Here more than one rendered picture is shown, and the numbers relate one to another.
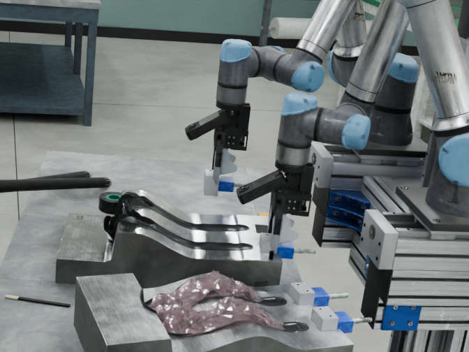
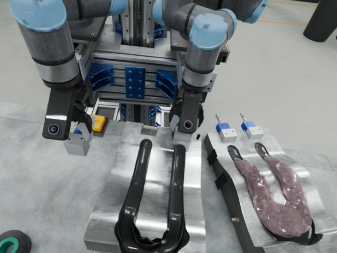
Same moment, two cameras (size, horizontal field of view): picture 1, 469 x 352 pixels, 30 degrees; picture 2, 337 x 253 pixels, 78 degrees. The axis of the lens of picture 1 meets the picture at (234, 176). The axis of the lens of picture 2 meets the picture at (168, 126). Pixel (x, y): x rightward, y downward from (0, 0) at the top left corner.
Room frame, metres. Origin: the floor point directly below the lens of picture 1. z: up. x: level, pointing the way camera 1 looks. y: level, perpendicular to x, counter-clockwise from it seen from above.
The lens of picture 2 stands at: (1.86, 0.34, 1.43)
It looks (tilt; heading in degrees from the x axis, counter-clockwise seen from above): 49 degrees down; 274
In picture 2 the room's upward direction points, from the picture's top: 11 degrees clockwise
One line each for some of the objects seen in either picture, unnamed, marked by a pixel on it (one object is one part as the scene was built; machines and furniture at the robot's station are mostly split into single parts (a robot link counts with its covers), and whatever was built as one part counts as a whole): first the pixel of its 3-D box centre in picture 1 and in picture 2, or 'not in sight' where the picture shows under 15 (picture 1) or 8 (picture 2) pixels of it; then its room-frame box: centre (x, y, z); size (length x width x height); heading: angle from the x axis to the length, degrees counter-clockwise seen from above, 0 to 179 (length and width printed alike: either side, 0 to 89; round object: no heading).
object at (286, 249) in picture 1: (287, 249); (182, 125); (1.85, -0.14, 0.89); 0.13 x 0.05 x 0.05; 96
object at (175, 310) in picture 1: (216, 301); (276, 186); (1.55, 0.01, 0.90); 0.26 x 0.18 x 0.08; 114
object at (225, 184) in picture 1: (229, 184); (83, 131); (2.13, 0.01, 0.93); 0.13 x 0.05 x 0.05; 96
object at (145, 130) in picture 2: (264, 236); (149, 133); (1.96, -0.09, 0.87); 0.05 x 0.05 x 0.04; 6
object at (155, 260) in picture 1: (170, 239); (152, 201); (1.88, 0.13, 0.87); 0.50 x 0.26 x 0.14; 96
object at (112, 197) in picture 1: (114, 202); (10, 249); (2.18, 0.31, 0.82); 0.08 x 0.08 x 0.04
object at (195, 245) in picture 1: (179, 222); (158, 189); (1.88, 0.12, 0.92); 0.35 x 0.16 x 0.09; 96
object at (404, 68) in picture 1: (393, 78); not in sight; (2.37, -0.40, 1.20); 0.13 x 0.12 x 0.14; 44
